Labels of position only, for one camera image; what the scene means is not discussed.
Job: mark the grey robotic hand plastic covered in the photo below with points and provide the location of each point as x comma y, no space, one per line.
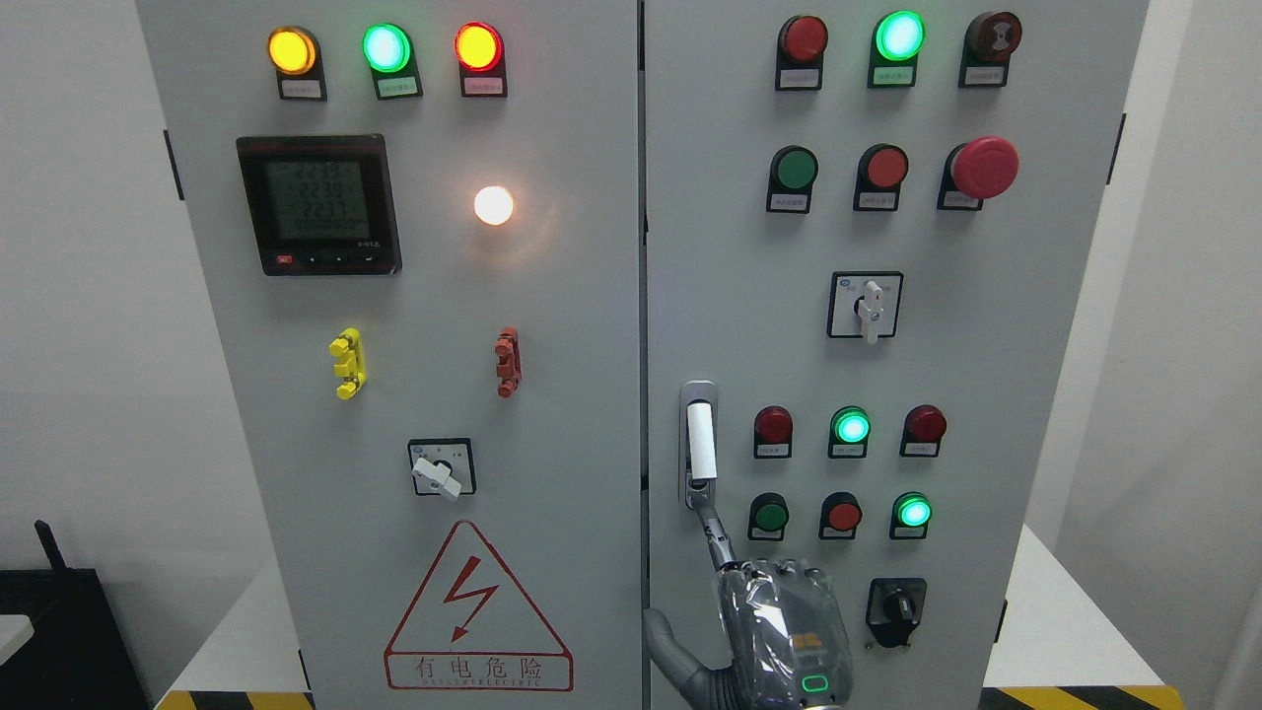
790,647

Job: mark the silver door handle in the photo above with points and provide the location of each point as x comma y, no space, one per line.
696,453

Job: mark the red push button lower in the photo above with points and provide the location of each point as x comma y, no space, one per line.
839,517

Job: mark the red push button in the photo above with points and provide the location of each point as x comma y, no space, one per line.
839,517
879,176

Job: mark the green lit button lower right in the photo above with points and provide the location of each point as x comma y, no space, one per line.
911,513

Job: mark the red indicator light middle left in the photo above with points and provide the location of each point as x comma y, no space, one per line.
773,429

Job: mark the green indicator light middle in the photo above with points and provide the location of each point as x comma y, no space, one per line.
849,433

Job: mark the green indicator light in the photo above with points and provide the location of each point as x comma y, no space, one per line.
849,433
896,43
389,54

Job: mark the red indicator light middle right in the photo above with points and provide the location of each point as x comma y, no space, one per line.
924,428

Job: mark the red high voltage warning sticker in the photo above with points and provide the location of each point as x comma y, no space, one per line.
473,627

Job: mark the red terminal connector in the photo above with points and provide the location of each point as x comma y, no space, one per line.
509,362

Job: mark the grey electrical cabinet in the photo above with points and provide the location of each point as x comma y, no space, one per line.
637,137

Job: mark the green push button upper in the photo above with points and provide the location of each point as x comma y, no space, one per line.
792,173

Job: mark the red push button upper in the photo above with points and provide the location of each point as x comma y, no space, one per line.
879,176

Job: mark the red emergency stop button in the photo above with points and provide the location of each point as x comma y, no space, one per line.
977,170

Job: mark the white indicator light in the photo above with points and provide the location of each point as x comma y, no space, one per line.
494,204

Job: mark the yellow terminal connector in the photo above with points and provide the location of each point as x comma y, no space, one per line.
349,364

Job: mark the red indicator light top right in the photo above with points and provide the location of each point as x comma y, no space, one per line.
800,48

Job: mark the green indicator light top right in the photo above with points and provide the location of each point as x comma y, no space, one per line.
896,43

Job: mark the black red buzzer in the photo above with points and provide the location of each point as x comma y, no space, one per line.
988,45

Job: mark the black digital power meter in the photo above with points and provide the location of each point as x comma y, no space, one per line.
321,205

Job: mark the red lit indicator light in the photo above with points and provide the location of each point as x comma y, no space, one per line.
480,55

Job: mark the black box with antenna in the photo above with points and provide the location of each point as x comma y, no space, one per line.
76,659

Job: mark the green indicator light top left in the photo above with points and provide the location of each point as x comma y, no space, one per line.
389,54

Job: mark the yellow indicator light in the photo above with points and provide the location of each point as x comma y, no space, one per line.
295,56

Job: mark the black rotary switch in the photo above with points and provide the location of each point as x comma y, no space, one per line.
893,610

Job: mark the white selector switch upper right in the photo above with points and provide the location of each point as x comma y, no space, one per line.
864,305

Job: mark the white selector switch left door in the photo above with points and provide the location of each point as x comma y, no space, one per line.
442,467

